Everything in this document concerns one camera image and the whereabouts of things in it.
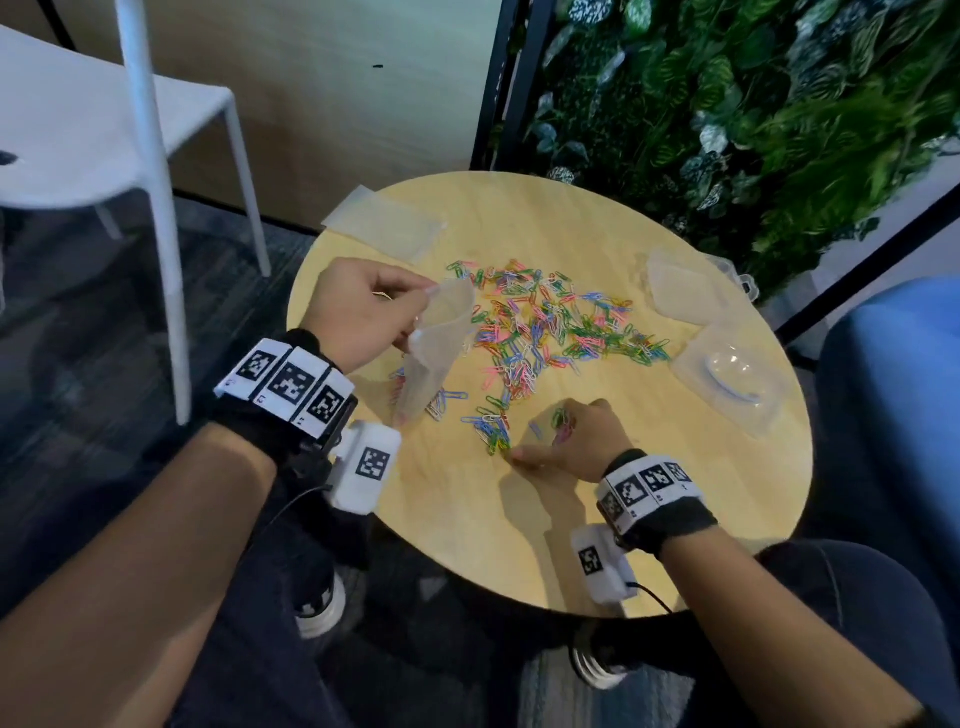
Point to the person's left hand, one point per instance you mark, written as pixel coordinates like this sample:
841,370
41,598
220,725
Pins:
360,315

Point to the person's right hand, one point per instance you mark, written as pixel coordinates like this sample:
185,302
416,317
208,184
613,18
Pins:
589,446

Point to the translucent plastic bag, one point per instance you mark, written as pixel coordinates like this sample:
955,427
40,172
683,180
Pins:
439,337

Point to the stack of plastic bags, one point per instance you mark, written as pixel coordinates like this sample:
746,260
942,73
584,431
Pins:
386,223

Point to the pile of coloured paper clips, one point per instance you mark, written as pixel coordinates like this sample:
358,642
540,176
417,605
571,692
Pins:
555,322

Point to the person's left forearm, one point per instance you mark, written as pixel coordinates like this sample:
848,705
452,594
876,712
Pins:
135,585

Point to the round wooden table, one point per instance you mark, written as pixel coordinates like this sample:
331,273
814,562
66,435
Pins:
712,510

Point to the person's right shoe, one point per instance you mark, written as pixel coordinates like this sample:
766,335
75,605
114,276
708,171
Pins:
596,667

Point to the person's shoe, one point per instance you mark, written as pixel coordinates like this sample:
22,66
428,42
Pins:
322,607
596,667

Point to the person's left shoe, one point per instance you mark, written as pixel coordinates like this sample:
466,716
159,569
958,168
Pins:
322,607

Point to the person's dark trousers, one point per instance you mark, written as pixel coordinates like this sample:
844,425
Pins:
847,600

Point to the black right wristband with markers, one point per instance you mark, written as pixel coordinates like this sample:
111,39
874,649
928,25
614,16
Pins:
660,502

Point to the black wristband with markers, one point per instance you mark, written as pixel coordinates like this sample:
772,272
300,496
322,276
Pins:
285,390
660,502

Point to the black left wristband with markers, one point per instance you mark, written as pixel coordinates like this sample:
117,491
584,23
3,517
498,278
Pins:
285,390

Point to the clear plastic lid blue band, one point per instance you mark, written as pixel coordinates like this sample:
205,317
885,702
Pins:
731,379

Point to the clear plastic box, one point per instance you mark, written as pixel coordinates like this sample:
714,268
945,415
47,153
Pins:
694,289

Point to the blue armchair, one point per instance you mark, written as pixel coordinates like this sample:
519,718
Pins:
900,397

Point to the white chair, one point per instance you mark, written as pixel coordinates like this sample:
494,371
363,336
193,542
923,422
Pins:
75,127

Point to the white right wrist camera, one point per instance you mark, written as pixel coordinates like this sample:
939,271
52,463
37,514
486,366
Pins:
600,566

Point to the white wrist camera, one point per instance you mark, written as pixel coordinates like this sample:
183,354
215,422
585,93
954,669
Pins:
364,469
600,566

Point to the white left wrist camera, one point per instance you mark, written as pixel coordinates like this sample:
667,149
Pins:
364,469

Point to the green plant wall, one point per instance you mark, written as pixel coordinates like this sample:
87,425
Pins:
750,112

